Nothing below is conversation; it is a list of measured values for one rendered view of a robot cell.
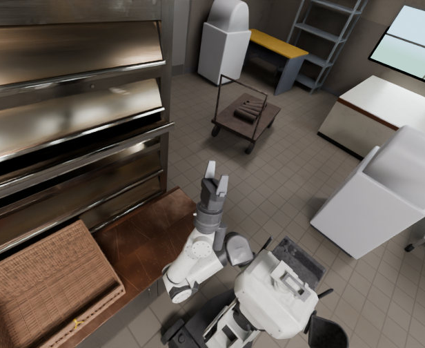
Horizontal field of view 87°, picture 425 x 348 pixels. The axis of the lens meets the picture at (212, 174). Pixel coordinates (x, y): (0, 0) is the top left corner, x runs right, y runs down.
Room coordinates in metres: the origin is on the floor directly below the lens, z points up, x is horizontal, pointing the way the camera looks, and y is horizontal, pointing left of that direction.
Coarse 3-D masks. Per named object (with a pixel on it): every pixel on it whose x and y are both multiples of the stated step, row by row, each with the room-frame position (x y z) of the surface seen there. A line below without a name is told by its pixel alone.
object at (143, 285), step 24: (168, 192) 1.20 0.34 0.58; (144, 216) 0.91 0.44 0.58; (168, 216) 0.97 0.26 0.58; (192, 216) 1.02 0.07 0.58; (96, 240) 0.63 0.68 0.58; (120, 240) 0.67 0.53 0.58; (144, 240) 0.72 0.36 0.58; (168, 240) 0.77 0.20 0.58; (120, 264) 0.51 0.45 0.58; (144, 264) 0.55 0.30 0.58; (144, 288) 0.41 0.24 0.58; (120, 312) 0.27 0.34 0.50; (72, 336) 0.10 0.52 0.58; (96, 336) 0.13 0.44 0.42
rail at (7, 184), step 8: (152, 128) 0.95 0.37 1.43; (160, 128) 0.97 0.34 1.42; (136, 136) 0.86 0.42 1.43; (144, 136) 0.89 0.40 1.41; (112, 144) 0.75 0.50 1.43; (120, 144) 0.78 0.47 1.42; (88, 152) 0.67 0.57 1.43; (96, 152) 0.69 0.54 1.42; (64, 160) 0.59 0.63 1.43; (72, 160) 0.60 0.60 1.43; (40, 168) 0.52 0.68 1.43; (48, 168) 0.53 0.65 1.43; (56, 168) 0.55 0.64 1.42; (24, 176) 0.47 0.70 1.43; (32, 176) 0.48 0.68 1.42; (0, 184) 0.41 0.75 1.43; (8, 184) 0.42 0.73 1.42
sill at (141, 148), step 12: (144, 144) 1.08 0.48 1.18; (156, 144) 1.12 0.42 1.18; (108, 156) 0.90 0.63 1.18; (120, 156) 0.92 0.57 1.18; (132, 156) 0.97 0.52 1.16; (84, 168) 0.76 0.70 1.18; (96, 168) 0.79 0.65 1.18; (48, 180) 0.63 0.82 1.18; (60, 180) 0.65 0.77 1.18; (72, 180) 0.68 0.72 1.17; (24, 192) 0.53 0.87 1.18; (36, 192) 0.55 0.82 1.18; (48, 192) 0.58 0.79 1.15; (0, 204) 0.44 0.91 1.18; (12, 204) 0.46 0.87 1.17
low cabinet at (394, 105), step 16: (368, 80) 5.06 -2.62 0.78; (384, 80) 5.33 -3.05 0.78; (352, 96) 3.98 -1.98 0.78; (368, 96) 4.18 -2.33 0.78; (384, 96) 4.38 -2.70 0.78; (400, 96) 4.60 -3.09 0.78; (416, 96) 4.83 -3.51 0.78; (336, 112) 3.77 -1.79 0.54; (352, 112) 3.65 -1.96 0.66; (368, 112) 3.51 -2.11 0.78; (384, 112) 3.67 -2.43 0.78; (400, 112) 3.83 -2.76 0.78; (416, 112) 4.01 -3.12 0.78; (320, 128) 3.81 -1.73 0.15; (336, 128) 3.68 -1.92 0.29; (352, 128) 3.56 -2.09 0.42; (368, 128) 3.45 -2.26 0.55; (384, 128) 3.35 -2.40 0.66; (336, 144) 3.62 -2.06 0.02; (352, 144) 3.47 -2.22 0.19; (368, 144) 3.36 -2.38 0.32
